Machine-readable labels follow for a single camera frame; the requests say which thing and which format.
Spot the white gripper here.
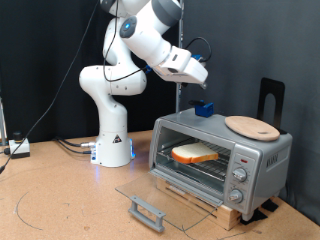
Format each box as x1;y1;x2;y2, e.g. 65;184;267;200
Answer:
154;45;210;91

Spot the slice of white bread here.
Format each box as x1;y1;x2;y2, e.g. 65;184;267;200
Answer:
171;142;220;165

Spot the silver oven knob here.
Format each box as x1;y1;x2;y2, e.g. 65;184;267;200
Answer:
232;166;249;183
227;188;245;204

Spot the silver toaster oven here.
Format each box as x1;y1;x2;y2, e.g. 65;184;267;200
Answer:
148;107;294;221

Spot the vertical aluminium pole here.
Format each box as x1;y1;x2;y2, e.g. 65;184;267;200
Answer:
175;0;185;113

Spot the black metal bookend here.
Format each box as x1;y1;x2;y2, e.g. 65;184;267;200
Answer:
257;77;288;135

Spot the round wooden cutting board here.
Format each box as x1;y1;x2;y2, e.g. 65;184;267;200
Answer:
224;115;281;142

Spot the wooden slatted crate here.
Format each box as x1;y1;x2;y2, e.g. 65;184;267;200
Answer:
156;176;243;231

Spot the black foam pad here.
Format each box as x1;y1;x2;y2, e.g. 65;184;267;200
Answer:
239;208;269;226
261;198;280;213

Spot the white power adapter box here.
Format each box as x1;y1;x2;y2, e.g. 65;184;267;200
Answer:
8;131;31;160

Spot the black camera cable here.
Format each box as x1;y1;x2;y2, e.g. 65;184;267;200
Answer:
102;0;213;83

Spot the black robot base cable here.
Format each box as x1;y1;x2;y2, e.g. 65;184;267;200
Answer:
53;135;98;148
57;141;94;155

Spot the long black hanging cable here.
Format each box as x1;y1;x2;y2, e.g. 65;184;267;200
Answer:
0;0;100;174

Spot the thin aluminium frame post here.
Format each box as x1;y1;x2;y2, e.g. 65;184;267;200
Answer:
0;98;8;147

